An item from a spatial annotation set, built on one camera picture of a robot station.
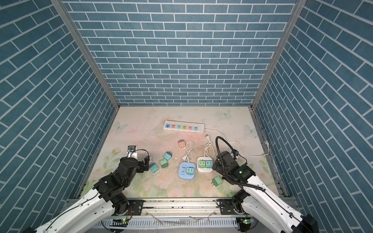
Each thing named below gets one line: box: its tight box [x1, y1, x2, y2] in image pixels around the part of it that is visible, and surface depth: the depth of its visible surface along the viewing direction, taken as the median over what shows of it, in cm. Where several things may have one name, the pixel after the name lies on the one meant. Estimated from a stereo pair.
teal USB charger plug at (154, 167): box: [149, 162, 159, 173], surface depth 87 cm
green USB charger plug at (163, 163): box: [159, 158, 169, 169], surface depth 89 cm
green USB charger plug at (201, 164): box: [198, 159, 206, 169], surface depth 84 cm
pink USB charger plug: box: [178, 139, 186, 150], surface depth 98 cm
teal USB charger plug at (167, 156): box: [163, 151, 173, 162], surface depth 93 cm
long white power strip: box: [163, 120, 206, 134], surface depth 107 cm
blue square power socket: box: [178, 162, 196, 181], surface depth 84 cm
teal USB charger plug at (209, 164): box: [205, 160, 214, 168], surface depth 84 cm
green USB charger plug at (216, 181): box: [211, 175, 223, 187], surface depth 83 cm
